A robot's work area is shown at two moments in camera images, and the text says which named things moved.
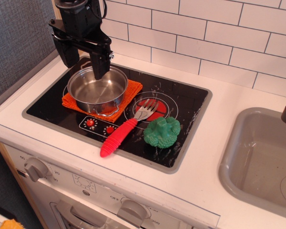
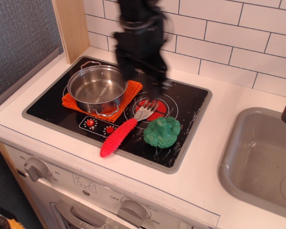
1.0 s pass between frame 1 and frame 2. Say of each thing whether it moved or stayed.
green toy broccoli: stayed
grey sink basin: stayed
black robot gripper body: moved
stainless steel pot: stayed
